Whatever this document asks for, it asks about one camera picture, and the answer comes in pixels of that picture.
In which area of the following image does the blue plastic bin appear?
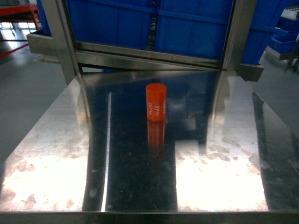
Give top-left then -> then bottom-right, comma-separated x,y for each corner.
155,0 -> 288,65
37,0 -> 155,49

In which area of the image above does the orange cylindrical capacitor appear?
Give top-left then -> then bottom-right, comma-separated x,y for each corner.
146,83 -> 167,122

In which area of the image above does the small blue tray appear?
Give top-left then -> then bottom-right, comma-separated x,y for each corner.
269,32 -> 298,54

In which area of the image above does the right blue plastic bin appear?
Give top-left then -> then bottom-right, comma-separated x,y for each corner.
155,0 -> 288,65

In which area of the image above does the red metal table frame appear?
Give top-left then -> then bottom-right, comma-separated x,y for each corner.
0,0 -> 41,58

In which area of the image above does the left blue plastic bin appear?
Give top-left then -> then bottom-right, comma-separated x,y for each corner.
37,0 -> 155,49

